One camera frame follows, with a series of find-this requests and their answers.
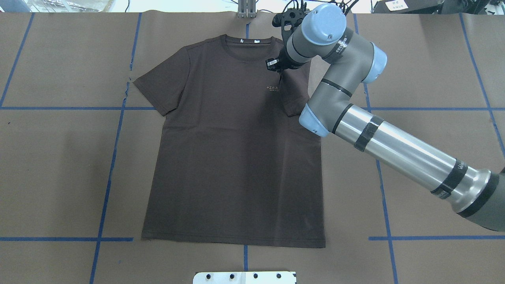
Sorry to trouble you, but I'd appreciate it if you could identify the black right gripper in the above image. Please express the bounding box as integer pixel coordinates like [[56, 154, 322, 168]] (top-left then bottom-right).
[[265, 51, 294, 73]]

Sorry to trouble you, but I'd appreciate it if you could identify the brown t-shirt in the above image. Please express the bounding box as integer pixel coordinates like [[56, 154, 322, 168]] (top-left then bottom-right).
[[134, 35, 326, 249]]

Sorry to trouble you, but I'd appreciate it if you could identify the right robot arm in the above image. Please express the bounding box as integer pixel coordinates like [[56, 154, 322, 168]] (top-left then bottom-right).
[[266, 4, 505, 232]]

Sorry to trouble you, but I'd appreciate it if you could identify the aluminium frame post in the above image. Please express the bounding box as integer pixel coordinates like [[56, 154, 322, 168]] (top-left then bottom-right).
[[235, 0, 257, 19]]

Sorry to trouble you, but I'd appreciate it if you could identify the white pedestal column base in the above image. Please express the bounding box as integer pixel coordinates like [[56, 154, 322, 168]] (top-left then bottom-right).
[[193, 271, 297, 284]]

